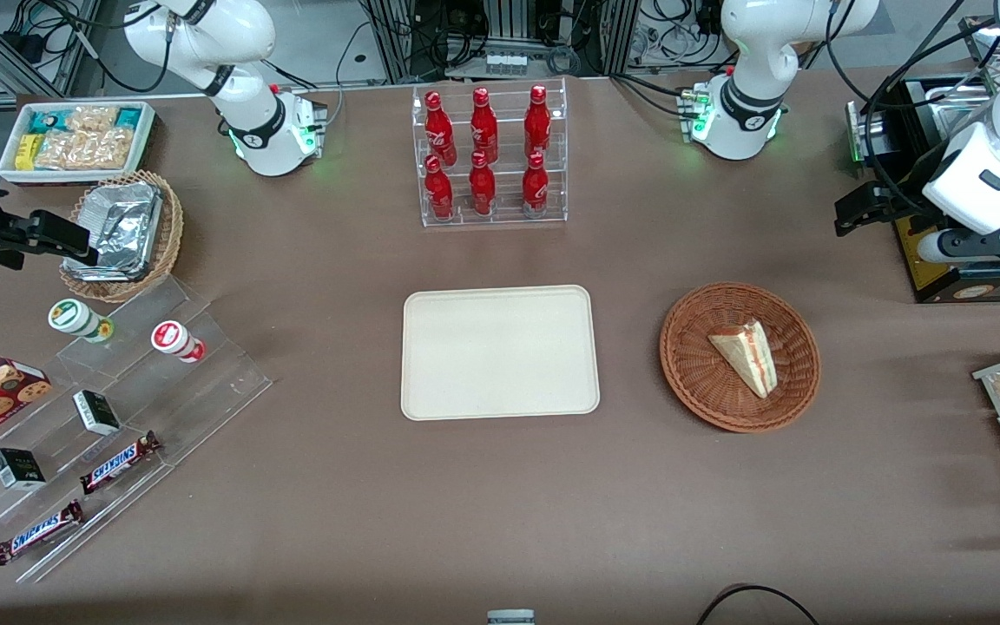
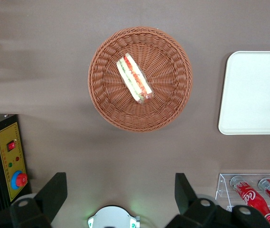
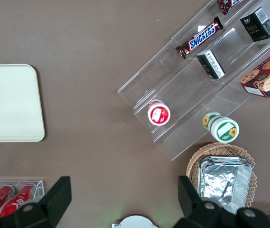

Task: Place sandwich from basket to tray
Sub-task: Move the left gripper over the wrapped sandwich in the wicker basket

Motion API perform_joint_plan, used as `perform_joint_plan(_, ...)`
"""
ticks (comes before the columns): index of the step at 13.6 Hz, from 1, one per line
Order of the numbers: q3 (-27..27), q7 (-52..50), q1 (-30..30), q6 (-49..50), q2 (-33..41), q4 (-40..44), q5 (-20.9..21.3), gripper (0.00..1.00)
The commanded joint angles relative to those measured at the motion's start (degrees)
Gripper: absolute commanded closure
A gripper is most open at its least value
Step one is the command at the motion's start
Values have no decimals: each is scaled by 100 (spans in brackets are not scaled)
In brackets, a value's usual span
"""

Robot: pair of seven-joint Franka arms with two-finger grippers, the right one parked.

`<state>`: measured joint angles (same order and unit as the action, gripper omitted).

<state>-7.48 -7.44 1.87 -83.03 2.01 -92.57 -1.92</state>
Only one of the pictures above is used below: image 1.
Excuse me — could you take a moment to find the stainless steel pan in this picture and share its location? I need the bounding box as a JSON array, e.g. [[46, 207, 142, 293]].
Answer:
[[921, 82, 1000, 122]]

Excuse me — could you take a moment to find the clear acrylic stepped shelf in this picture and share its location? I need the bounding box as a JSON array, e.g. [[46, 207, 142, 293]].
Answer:
[[0, 276, 273, 584]]

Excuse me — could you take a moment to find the small clear cracker bag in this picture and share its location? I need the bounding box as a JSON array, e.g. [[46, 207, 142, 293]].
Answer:
[[66, 105, 119, 133]]

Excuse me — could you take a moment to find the large clear cracker bag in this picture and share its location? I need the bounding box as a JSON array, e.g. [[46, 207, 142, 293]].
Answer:
[[35, 128, 134, 171]]

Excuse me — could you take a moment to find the triangular sandwich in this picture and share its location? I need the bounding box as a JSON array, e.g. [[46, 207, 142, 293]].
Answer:
[[708, 319, 779, 400]]

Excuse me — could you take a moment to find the light tan wicker basket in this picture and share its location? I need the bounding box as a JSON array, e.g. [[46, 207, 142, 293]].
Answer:
[[59, 169, 185, 305]]

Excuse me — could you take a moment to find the cream rectangular serving tray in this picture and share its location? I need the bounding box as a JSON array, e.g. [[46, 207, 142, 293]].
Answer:
[[401, 285, 601, 422]]

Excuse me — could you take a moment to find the white rectangular snack bin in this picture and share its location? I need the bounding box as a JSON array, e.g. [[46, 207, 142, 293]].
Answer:
[[0, 100, 158, 188]]

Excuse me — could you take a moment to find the black food warmer cabinet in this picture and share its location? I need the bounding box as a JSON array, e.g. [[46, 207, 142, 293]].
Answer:
[[845, 74, 1000, 305]]

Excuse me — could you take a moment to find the black control cabinet with cables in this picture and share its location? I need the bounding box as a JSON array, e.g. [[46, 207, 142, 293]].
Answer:
[[359, 0, 640, 81]]

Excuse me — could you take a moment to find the black looped cable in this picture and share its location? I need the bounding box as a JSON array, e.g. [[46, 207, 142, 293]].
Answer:
[[695, 583, 822, 625]]

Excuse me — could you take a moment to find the small black carton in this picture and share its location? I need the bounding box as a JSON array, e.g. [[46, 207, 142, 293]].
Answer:
[[72, 390, 122, 437], [0, 447, 48, 492]]

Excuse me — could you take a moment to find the snickers chocolate bar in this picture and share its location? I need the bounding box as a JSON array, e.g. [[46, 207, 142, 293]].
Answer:
[[0, 499, 85, 567], [79, 431, 162, 496]]

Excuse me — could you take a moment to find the clear acrylic bottle rack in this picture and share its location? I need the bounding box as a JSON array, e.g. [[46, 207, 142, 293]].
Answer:
[[411, 78, 569, 228]]

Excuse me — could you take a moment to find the green lid yogurt cup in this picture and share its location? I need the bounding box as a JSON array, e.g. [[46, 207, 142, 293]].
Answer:
[[48, 298, 115, 345]]

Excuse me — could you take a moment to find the red cola bottle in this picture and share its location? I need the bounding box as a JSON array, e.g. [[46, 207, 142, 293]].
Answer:
[[522, 151, 550, 218], [524, 84, 553, 159], [424, 155, 456, 220], [469, 151, 497, 217], [470, 87, 499, 164], [424, 90, 457, 166]]

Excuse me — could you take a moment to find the aluminium foil container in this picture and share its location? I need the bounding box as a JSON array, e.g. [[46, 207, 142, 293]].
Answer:
[[73, 181, 163, 280]]

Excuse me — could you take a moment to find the red lid yogurt cup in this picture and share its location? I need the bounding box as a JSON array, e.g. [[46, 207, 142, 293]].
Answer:
[[150, 319, 207, 364]]

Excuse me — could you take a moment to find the aluminium frame rail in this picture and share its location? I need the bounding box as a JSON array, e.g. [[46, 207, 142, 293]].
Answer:
[[0, 0, 102, 98]]

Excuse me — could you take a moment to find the brown round wicker basket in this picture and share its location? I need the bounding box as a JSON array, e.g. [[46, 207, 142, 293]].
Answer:
[[659, 281, 822, 433]]

